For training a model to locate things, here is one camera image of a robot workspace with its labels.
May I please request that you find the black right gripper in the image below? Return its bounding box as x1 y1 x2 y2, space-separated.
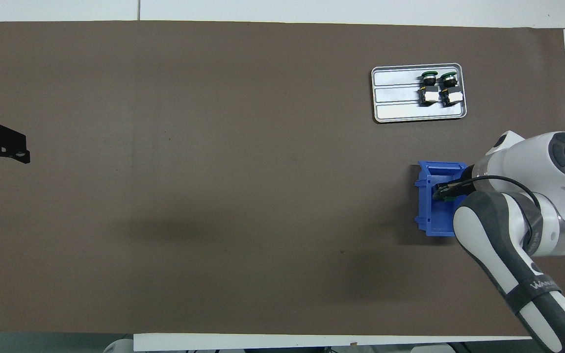
432 166 476 201

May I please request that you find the blue plastic storage bin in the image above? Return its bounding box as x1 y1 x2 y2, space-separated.
414 160 470 238

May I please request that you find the grey metal tray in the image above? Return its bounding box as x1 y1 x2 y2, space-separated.
371 63 468 124

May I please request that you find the brown paper table mat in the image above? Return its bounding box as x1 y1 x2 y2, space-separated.
0 21 565 338

